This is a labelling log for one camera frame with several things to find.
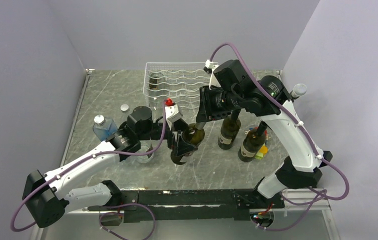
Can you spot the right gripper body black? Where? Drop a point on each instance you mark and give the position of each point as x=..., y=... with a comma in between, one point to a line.
x=218, y=102

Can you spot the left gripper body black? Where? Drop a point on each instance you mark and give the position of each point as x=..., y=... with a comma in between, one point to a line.
x=167, y=135

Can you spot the dark wine bottle front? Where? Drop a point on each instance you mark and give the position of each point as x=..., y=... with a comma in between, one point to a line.
x=195, y=134

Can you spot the dark wine bottle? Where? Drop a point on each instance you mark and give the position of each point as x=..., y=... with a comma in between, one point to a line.
x=241, y=150
x=195, y=134
x=229, y=130

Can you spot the clear glass bottle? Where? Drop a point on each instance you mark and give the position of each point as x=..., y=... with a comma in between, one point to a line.
x=155, y=86

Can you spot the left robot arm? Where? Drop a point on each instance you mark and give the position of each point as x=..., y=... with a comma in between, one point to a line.
x=48, y=196

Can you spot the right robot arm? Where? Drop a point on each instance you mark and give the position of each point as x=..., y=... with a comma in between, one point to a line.
x=302, y=168

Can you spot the dark wine bottle rear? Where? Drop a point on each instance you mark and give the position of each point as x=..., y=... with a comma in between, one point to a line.
x=229, y=130

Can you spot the dark wine bottle right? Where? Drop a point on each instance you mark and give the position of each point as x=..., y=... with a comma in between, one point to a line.
x=241, y=150

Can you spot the clear bottle silver cap rear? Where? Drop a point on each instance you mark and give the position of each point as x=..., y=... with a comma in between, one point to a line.
x=124, y=108

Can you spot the blue square glass bottle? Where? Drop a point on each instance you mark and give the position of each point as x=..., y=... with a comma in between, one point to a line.
x=103, y=127

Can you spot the microphone on black stand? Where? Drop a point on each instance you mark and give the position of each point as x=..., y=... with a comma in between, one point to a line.
x=298, y=90

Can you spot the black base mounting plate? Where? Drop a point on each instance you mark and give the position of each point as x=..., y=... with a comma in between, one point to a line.
x=190, y=204

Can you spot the colourful small blocks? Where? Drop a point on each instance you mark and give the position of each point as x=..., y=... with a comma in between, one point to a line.
x=262, y=150

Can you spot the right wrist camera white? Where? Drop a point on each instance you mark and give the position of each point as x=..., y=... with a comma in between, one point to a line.
x=210, y=68

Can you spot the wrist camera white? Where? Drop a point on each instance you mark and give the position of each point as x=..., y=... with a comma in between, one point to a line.
x=210, y=68
x=172, y=110

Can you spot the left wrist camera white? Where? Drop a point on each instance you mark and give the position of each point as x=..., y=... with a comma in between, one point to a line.
x=172, y=110

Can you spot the white wire wine rack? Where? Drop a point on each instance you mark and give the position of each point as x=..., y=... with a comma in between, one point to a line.
x=181, y=84

